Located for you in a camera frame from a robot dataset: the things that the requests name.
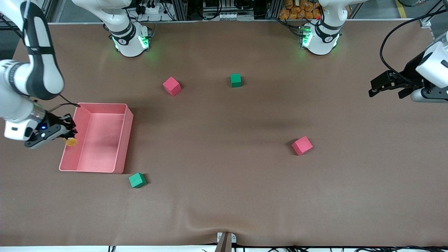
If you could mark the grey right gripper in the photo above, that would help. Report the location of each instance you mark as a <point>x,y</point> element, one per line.
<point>56,121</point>

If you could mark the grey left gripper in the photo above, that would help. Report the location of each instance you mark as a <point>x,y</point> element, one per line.
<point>410,74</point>

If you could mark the orange-capped black push button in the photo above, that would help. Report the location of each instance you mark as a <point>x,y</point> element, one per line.
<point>71,142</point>

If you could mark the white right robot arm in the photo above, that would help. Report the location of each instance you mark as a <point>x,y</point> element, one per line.
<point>129,45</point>

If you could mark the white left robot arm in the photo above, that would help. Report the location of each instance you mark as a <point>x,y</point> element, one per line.
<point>320,43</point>

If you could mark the pink plastic tray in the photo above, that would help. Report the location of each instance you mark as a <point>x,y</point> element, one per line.
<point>101,150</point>

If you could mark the green foam cube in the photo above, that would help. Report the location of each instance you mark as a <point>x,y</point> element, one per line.
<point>236,80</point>
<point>137,180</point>

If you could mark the pink foam cube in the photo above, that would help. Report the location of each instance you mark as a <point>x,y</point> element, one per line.
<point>302,145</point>
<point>172,86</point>

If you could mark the pile of orange bags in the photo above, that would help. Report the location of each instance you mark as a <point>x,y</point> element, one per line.
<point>297,12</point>

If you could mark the white power strip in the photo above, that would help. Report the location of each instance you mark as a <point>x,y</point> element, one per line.
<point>151,8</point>

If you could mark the aluminium frame rail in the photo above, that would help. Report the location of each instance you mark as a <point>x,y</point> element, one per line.
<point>428,19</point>
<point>45,10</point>

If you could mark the metal table clamp bracket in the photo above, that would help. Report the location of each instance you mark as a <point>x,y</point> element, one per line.
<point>224,241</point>

